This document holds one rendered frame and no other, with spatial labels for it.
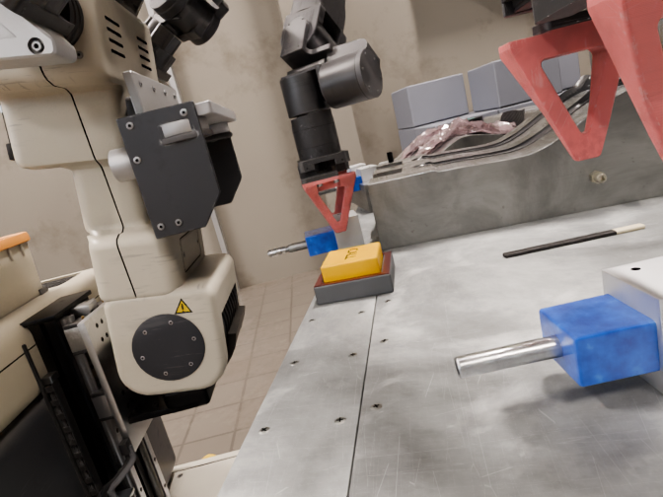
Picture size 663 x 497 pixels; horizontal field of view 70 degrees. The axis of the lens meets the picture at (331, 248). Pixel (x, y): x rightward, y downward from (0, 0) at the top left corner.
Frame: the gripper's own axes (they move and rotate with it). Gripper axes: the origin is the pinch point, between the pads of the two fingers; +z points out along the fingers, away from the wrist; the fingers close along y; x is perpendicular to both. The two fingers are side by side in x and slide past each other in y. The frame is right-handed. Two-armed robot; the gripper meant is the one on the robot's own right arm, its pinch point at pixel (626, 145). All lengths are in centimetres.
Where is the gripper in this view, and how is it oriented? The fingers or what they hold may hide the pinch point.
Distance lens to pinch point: 27.8
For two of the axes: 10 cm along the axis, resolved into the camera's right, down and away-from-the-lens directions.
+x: -9.7, 2.3, 0.6
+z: 2.4, 9.5, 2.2
